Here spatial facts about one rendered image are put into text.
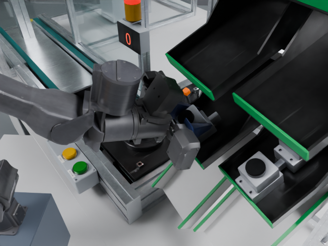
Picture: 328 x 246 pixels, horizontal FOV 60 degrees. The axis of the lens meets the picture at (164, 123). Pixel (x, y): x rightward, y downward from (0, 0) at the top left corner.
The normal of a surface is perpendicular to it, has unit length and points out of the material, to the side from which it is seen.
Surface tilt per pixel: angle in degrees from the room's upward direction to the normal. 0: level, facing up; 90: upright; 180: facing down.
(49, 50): 0
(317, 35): 90
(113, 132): 78
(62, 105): 27
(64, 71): 0
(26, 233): 0
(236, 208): 45
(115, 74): 16
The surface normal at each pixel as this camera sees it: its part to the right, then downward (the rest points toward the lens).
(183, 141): -0.44, -0.49
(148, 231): 0.00, -0.74
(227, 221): -0.62, -0.30
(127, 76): 0.27, -0.74
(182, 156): -0.36, 0.50
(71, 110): 0.52, -0.68
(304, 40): 0.49, 0.58
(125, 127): 0.46, 0.24
